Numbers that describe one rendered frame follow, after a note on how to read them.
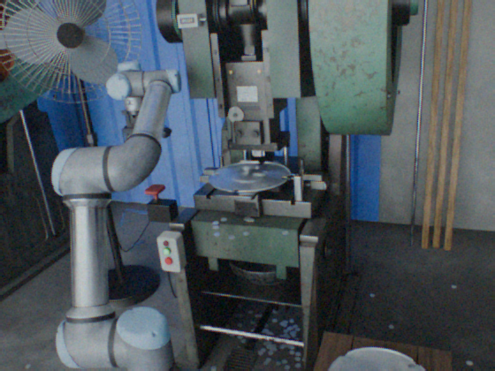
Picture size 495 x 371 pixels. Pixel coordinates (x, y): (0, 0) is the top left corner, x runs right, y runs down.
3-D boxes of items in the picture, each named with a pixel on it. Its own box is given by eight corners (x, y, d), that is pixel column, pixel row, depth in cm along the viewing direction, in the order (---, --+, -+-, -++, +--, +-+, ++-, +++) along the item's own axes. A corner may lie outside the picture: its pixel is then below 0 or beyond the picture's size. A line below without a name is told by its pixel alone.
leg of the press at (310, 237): (333, 402, 163) (331, 167, 129) (302, 395, 167) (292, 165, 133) (362, 267, 243) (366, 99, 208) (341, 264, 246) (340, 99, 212)
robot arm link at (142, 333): (169, 380, 106) (160, 334, 101) (114, 381, 107) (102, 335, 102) (178, 344, 117) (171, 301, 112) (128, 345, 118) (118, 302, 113)
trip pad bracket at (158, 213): (176, 251, 168) (168, 203, 161) (153, 248, 172) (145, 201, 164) (183, 243, 173) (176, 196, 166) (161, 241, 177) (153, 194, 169)
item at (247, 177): (226, 162, 178) (226, 159, 178) (299, 164, 169) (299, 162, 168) (194, 190, 153) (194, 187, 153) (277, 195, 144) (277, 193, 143)
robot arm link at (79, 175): (114, 375, 104) (106, 140, 107) (52, 376, 105) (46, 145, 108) (132, 359, 116) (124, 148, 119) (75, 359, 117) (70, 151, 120)
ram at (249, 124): (268, 147, 154) (262, 58, 143) (226, 146, 159) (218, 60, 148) (281, 133, 169) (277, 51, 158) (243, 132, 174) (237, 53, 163)
